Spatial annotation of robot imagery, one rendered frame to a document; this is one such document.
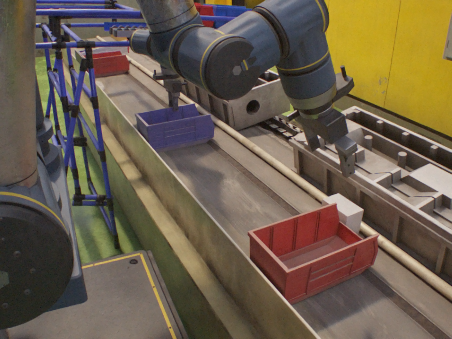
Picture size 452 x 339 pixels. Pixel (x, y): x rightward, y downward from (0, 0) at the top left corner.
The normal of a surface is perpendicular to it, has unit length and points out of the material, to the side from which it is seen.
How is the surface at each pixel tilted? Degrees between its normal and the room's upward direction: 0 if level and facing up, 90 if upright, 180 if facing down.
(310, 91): 104
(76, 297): 90
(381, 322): 0
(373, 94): 90
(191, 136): 92
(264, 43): 78
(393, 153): 100
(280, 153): 0
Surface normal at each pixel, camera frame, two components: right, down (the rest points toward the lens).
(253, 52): 0.39, 0.25
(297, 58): -0.19, 0.70
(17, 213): 0.65, -0.29
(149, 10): -0.48, 0.67
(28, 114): 0.98, 0.18
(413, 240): -0.88, 0.36
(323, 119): -0.37, -0.70
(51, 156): 0.39, -0.79
